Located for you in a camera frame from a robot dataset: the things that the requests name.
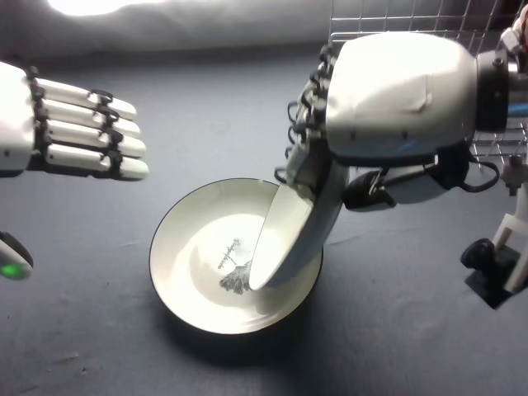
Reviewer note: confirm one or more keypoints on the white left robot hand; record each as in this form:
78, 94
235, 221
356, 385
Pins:
62, 123

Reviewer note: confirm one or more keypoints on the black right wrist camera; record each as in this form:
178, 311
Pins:
478, 253

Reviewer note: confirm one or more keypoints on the white cloth backdrop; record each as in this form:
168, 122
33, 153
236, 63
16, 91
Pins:
206, 24

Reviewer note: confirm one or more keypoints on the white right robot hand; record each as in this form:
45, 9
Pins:
392, 95

